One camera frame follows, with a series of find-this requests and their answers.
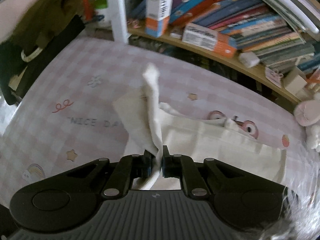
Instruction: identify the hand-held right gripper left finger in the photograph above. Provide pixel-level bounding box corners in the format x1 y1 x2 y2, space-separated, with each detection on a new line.
45 150 152 198

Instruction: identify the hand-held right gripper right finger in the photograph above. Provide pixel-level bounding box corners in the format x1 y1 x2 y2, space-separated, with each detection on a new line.
162 145 270 198

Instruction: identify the white T-shirt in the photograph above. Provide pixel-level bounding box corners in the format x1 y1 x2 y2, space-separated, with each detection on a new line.
112 64 287 191

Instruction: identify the pink checked cartoon desk mat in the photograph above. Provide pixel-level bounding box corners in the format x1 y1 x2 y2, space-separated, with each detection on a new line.
0 36 309 205

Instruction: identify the flat white orange box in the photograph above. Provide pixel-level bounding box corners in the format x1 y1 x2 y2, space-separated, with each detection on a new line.
182 22 238 58

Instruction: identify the small white case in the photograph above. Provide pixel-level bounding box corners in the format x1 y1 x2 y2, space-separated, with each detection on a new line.
239 52 260 68

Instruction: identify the clear plastic film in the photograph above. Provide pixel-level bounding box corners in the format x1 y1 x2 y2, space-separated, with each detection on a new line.
280 140 320 240

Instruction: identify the black chair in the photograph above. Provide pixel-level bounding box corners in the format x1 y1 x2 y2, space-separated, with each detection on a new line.
0 15 85 105

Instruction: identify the white pink plush rabbit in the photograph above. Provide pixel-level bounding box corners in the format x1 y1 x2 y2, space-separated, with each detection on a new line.
294 97 320 153

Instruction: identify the white and wood bookshelf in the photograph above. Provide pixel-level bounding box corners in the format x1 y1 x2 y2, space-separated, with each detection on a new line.
104 0 320 104

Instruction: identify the beige pen holder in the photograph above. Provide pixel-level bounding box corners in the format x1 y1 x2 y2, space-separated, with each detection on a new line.
284 67 308 95

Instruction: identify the tall white orange box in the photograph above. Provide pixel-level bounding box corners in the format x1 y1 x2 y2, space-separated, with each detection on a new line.
145 0 175 38

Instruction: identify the white tub with green lid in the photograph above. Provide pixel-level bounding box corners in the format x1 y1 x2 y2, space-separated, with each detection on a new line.
96 4 112 28

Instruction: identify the row of leaning books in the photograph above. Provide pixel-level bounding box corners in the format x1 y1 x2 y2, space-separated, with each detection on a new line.
130 0 320 74

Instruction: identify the pink pillow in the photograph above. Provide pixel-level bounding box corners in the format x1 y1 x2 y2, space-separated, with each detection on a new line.
0 0 43 43

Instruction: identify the white strap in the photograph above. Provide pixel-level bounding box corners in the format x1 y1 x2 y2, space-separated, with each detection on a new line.
21 46 44 63

